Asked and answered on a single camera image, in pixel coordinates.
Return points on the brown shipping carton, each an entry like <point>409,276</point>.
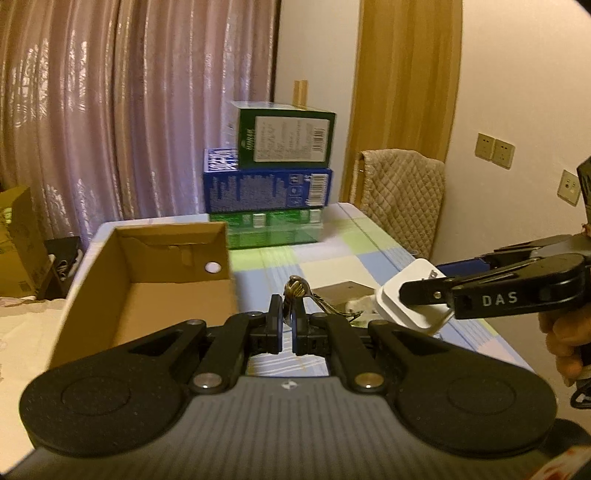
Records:
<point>21,240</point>

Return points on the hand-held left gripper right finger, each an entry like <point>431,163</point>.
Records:
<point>298,330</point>

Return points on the blue carton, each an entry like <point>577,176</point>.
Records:
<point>258,189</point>

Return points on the cream embroidered blanket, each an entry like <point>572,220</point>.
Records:
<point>27,350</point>

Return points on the person's printed garment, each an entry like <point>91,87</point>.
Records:
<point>570,454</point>

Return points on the beige quilted chair cover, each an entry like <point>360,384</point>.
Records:
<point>406,194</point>

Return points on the wooden chair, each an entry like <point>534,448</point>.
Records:
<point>354,177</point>

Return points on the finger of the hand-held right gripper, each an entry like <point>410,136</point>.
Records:
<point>517,254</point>
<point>508,295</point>

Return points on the dark storage bin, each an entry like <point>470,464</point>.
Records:
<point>62,261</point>

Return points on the small tan square box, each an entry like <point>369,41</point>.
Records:
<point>344,293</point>

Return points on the pink sheer curtain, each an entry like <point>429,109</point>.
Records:
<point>129,110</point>

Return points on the wooden slat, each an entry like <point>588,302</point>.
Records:
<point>296,94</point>
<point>304,94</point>

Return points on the dark green carton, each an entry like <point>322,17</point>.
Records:
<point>286,136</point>

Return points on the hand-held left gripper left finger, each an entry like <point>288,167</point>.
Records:
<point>277,323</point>

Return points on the small white gadget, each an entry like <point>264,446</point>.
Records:
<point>361,307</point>

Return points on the cardboard shoebox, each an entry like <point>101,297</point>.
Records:
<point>138,286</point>

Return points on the bright green carton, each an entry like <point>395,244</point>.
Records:
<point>272,228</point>

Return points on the beige wall socket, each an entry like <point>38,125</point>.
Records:
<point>485,146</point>
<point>504,153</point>
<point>569,187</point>

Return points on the white charger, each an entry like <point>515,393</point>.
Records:
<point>392,307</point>

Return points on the person's right hand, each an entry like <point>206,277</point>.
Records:
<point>565,341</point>

